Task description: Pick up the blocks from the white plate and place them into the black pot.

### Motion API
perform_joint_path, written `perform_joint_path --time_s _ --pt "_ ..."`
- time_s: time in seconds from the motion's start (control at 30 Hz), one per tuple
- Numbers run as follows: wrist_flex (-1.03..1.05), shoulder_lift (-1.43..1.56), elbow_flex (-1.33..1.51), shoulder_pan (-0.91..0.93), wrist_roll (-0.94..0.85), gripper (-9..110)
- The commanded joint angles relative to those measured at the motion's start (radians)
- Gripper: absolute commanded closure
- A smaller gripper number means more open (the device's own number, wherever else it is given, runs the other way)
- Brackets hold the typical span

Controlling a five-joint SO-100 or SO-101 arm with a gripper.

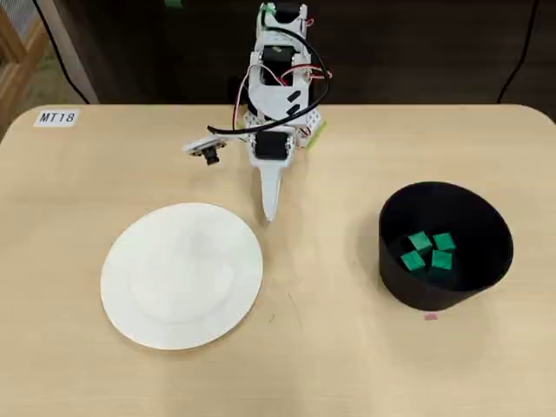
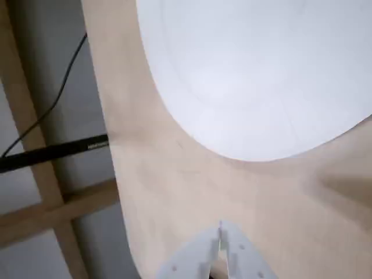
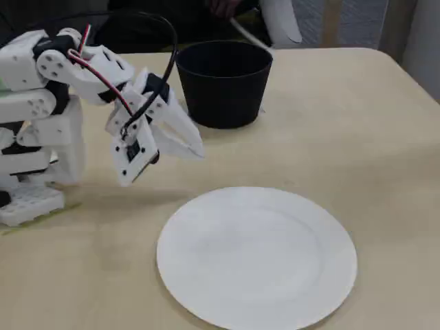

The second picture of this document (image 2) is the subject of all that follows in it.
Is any wooden frame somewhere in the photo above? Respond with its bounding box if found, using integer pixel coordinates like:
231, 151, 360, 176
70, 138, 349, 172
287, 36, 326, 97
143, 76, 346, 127
0, 0, 120, 279

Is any thin black cable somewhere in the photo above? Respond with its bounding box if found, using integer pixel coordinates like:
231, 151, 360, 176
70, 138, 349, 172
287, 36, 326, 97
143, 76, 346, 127
0, 31, 88, 158

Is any black tripod leg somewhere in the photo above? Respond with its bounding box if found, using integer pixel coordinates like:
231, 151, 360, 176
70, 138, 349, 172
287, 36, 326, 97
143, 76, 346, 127
0, 134, 109, 174

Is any white paper plate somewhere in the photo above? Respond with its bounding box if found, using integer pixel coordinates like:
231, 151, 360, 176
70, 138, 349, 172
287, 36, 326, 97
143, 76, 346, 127
135, 0, 372, 162

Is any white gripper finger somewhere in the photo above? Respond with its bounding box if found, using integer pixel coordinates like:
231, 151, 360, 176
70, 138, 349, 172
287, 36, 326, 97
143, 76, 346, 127
153, 227, 220, 279
219, 220, 277, 279

